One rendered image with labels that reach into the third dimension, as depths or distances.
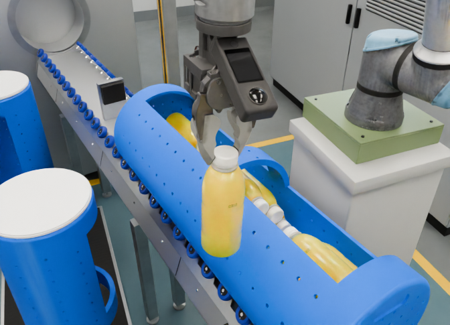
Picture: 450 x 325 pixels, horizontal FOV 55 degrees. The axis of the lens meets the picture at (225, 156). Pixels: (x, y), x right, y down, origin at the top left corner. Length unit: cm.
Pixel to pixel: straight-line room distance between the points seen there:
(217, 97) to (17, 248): 76
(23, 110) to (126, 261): 99
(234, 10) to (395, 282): 49
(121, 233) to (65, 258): 139
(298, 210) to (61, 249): 60
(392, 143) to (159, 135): 59
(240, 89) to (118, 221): 221
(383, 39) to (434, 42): 14
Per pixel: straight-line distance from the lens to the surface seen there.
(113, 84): 171
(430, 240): 275
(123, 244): 253
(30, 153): 198
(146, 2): 587
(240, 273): 86
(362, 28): 293
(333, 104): 127
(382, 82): 113
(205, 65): 59
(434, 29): 100
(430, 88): 106
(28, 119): 193
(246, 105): 51
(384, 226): 130
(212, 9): 54
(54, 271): 125
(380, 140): 114
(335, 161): 114
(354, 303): 73
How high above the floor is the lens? 179
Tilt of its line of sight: 35 degrees down
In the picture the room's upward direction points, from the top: straight up
